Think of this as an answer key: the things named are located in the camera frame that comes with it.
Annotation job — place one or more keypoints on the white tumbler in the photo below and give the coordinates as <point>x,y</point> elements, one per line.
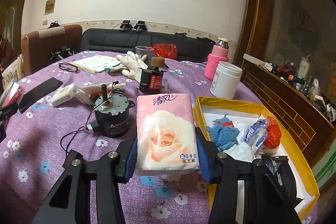
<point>304,67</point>

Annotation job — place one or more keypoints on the black plastic packet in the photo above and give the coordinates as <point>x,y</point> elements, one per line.
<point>283,176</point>

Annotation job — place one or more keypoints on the white paper booklet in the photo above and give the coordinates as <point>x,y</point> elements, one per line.
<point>92,62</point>

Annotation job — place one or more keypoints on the black pen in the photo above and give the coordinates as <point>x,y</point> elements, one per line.
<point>166,86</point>

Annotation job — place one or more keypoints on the purple floral tablecloth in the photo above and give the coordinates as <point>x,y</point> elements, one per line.
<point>52,134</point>

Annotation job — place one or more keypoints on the white plastic bag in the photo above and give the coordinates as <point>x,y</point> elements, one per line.
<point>241,153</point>

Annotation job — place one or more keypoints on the black capacitor block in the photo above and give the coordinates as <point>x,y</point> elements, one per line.
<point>70,158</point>

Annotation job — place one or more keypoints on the wooden counter cabinet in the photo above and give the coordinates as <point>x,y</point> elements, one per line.
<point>283,108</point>

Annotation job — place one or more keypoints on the white packet with red print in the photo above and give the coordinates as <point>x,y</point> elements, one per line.
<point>90,91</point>

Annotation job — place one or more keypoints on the green bamboo wall decal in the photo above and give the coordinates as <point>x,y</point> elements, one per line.
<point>323,172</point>

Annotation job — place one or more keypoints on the black smartphone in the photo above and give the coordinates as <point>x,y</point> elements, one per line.
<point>39,94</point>

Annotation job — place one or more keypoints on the red soft packet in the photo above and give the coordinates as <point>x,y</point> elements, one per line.
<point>13,94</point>

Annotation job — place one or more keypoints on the small wall plaque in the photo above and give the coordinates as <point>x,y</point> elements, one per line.
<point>50,6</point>

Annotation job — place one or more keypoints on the beige cloth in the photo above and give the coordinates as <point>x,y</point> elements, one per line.
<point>11,71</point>

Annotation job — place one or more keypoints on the large black cylindrical motor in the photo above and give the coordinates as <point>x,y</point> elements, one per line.
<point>111,116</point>

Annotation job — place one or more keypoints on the blue and white patterned bag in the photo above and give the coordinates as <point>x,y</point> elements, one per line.
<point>256,133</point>

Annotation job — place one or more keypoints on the white work gloves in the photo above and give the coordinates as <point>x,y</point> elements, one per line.
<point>131,64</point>

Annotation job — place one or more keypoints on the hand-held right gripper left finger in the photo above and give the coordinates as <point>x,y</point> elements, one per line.
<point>131,158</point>

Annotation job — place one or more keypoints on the black leather sofa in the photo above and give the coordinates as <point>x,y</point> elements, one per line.
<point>110,40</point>

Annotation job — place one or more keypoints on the black devices on armchair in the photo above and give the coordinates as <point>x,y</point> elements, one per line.
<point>61,52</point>

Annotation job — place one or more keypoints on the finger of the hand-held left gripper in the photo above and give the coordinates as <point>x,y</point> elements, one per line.
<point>8,111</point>
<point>2,132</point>

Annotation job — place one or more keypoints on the black clamp device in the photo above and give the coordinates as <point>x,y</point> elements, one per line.
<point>140,25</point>
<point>125,25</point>

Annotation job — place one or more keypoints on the brown armchair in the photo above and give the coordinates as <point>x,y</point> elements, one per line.
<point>47,40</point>

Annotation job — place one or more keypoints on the white flat box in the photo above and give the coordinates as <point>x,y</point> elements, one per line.
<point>253,57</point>

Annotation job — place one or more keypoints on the dark frame eyeglasses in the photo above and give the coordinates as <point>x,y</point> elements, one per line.
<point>68,67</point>

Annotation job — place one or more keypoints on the cream white cloth bundle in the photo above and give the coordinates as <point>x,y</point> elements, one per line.
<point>64,94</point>

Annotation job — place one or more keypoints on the yellow cardboard box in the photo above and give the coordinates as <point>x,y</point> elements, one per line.
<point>296,140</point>

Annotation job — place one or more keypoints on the wooden door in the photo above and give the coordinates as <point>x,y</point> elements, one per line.
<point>13,3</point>

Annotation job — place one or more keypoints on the red plastic bag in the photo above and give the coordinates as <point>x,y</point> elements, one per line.
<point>164,50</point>

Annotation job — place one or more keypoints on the pink rose tissue pack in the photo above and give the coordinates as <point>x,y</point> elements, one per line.
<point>162,132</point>

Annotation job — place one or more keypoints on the clear plastic cup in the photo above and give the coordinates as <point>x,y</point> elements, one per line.
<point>143,52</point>

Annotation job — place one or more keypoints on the blue and red knit cloth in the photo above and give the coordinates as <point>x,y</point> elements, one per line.
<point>223,134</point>

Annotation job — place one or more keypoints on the pink knit sleeve bottle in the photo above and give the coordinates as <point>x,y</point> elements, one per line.
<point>218,61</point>

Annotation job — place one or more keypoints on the small black device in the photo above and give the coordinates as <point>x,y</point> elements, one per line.
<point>53,24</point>

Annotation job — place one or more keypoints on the small motor with wooden wheel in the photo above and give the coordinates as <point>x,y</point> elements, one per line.
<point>151,79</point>

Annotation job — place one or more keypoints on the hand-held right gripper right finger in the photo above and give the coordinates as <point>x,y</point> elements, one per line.
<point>203,158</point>

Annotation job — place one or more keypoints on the white plastic jar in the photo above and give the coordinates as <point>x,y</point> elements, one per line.
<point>227,79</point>

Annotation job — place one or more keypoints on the wall socket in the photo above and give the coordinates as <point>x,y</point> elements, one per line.
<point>45,22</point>

